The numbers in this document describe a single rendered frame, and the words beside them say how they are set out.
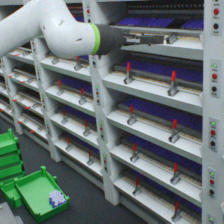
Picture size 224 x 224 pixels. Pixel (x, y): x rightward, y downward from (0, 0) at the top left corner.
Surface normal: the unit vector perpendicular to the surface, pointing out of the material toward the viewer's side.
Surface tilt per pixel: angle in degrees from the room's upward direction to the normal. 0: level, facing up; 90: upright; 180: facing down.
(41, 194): 17
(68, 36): 78
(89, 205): 0
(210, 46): 90
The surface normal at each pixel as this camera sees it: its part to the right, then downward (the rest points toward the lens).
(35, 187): 0.09, -0.82
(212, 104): -0.79, 0.29
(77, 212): -0.09, -0.93
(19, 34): 0.31, 0.55
